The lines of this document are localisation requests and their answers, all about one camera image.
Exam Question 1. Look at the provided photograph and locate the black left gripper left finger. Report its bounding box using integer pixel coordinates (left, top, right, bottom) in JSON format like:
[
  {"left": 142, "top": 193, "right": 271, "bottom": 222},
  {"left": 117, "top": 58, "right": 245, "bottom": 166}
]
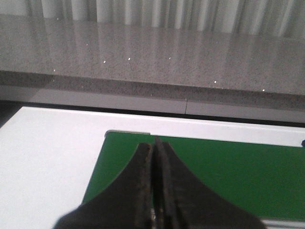
[{"left": 54, "top": 143, "right": 153, "bottom": 229}]

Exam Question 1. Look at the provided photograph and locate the white pleated curtain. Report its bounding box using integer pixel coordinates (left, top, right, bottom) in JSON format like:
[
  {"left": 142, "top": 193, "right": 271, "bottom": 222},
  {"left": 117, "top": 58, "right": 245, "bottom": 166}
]
[{"left": 0, "top": 0, "right": 305, "bottom": 39}]

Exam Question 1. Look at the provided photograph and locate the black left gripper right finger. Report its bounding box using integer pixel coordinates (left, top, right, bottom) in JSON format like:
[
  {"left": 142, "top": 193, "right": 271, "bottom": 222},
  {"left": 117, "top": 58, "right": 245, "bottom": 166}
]
[{"left": 153, "top": 137, "right": 265, "bottom": 229}]

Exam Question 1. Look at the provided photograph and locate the grey speckled stone counter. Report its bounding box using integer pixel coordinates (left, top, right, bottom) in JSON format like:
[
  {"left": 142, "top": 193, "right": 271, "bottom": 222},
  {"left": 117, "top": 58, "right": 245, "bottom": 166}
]
[{"left": 0, "top": 15, "right": 305, "bottom": 123}]

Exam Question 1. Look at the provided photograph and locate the aluminium conveyor frame rail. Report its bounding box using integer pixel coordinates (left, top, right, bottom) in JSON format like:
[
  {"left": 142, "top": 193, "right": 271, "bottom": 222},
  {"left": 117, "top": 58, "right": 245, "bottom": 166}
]
[{"left": 260, "top": 218, "right": 305, "bottom": 229}]

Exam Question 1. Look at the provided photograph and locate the green conveyor belt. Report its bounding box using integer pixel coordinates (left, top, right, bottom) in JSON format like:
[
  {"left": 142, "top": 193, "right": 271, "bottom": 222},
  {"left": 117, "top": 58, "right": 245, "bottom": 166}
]
[{"left": 83, "top": 132, "right": 305, "bottom": 221}]

